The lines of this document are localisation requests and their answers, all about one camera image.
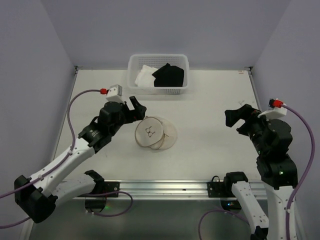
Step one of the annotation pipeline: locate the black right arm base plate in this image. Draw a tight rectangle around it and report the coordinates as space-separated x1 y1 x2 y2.
206 174 235 198

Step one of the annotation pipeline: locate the white perforated plastic basket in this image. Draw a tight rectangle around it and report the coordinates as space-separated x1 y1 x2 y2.
126 54 190 95

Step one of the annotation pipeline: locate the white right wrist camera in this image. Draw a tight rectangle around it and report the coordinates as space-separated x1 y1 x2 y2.
258 98 287 120

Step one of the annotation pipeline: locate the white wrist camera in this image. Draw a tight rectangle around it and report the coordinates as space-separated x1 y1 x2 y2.
99 84 125 104
258 98 287 120

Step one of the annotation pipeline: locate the aluminium table edge rail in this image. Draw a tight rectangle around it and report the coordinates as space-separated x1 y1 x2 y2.
69 178 296 201

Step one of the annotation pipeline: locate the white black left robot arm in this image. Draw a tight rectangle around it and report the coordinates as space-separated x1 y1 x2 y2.
14 96 147 223

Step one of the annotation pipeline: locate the black bra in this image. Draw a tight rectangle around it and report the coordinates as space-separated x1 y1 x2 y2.
152 63 185 88

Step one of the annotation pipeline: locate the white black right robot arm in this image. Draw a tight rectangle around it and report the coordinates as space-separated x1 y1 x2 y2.
223 104 298 240

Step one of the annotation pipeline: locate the white mesh laundry bag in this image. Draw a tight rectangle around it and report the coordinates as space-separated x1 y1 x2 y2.
134 116 178 151

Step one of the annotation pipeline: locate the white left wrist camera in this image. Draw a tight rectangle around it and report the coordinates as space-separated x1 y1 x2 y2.
99 84 125 104

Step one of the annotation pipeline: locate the white bra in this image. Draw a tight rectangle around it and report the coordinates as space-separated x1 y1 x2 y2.
134 64 158 88

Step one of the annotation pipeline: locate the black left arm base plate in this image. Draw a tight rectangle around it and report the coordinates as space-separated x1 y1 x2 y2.
89 181 120 195

